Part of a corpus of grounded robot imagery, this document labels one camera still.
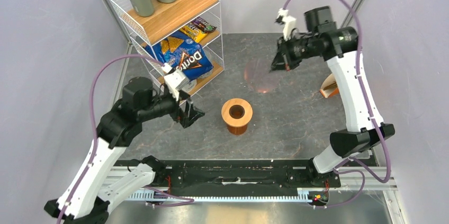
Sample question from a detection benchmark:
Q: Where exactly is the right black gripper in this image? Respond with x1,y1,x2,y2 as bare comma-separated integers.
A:
268,33,322,72

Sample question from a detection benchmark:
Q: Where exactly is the clear glass dripper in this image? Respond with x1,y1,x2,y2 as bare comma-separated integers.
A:
244,58,285,94

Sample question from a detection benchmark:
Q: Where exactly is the amber glass carafe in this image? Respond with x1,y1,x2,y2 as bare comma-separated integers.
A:
227,125,248,136

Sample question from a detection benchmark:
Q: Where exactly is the wooden ring dripper holder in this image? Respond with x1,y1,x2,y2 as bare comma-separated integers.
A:
221,98,253,128

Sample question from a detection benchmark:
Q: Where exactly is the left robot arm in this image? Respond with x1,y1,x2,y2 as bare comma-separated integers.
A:
44,77,205,223

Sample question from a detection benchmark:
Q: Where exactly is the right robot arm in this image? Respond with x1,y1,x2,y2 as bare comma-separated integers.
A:
270,6,395,186

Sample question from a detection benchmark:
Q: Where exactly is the coffee filter box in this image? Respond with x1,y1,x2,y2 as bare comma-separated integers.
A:
319,74,339,98

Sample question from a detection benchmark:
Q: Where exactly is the blue Doritos bag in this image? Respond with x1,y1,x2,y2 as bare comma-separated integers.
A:
144,31,214,81

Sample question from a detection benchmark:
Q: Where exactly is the yellow candy bag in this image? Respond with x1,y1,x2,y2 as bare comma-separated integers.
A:
180,24,208,43

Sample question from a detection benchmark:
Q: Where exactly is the brown candy bag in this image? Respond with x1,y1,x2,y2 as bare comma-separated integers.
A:
191,16,217,33

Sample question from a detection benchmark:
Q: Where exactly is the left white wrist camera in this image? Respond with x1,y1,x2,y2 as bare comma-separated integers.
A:
161,63,190,101

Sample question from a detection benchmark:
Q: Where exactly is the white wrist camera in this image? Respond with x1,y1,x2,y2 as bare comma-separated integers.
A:
275,8,297,41
161,63,190,101

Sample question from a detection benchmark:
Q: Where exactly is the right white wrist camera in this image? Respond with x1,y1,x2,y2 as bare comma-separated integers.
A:
275,8,297,41

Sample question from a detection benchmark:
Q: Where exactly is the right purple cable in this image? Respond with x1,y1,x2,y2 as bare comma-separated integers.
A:
282,0,393,210

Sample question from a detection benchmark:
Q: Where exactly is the purple cable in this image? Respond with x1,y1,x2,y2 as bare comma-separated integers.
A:
56,54,166,224
282,0,393,210

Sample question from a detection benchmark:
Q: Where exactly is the white wire wooden shelf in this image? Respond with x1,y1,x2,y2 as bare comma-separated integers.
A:
109,0,225,95

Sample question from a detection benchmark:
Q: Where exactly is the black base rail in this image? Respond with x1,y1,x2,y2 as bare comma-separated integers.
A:
105,159,378,199

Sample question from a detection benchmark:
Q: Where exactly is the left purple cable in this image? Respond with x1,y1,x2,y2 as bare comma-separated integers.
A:
56,54,166,224

